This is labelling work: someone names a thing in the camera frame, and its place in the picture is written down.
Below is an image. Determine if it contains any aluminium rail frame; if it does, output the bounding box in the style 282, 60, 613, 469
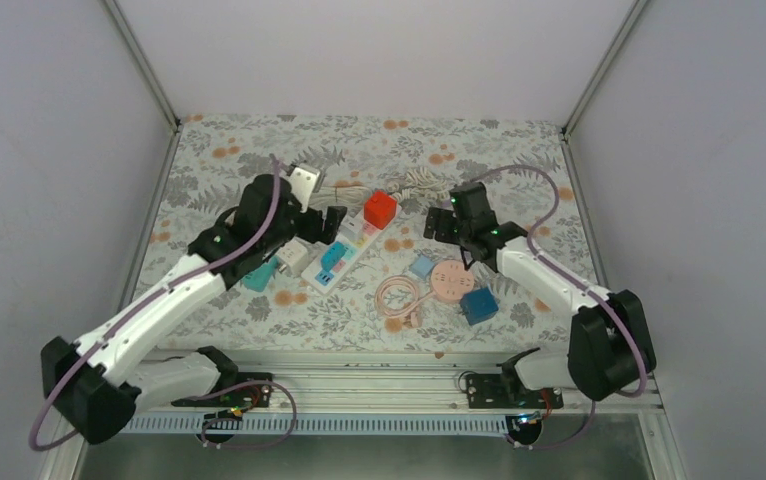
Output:
38, 347, 686, 480

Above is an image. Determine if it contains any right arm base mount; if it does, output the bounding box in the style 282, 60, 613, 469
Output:
455, 367, 596, 452

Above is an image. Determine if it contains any pink round socket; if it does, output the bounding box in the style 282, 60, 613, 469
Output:
429, 260, 475, 304

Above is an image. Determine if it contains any light blue cube plug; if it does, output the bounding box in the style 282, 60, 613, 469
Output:
409, 255, 436, 280

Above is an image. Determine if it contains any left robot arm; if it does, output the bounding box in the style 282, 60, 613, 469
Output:
29, 174, 347, 451

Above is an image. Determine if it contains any cyan cube socket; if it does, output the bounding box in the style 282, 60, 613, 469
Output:
320, 241, 348, 271

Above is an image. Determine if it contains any white coiled power cord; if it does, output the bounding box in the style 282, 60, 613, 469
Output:
310, 184, 374, 213

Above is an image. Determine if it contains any red cube socket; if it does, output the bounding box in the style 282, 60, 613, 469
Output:
363, 191, 398, 230

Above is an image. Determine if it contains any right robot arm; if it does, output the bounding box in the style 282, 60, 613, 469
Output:
424, 182, 657, 407

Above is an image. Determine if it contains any blue cube socket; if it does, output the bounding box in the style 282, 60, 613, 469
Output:
459, 287, 499, 326

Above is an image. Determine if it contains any pink coiled cable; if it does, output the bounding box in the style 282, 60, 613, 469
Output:
374, 274, 439, 329

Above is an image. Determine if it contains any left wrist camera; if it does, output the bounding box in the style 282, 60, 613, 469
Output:
287, 164, 325, 201

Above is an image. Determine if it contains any white braided cord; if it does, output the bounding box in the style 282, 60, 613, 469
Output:
386, 166, 454, 203

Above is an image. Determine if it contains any white cube plug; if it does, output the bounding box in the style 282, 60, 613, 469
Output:
339, 217, 363, 244

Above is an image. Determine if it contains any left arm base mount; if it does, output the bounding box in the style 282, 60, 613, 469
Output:
170, 370, 299, 452

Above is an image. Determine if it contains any floral table mat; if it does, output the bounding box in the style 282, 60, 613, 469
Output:
138, 114, 594, 353

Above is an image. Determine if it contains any white multicolour power strip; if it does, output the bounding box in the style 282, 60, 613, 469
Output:
301, 213, 395, 295

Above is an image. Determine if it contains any teal power strip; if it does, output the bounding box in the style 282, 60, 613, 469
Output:
242, 257, 279, 293

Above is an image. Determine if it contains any white tiger cube socket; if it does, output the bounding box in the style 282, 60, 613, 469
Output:
275, 238, 311, 277

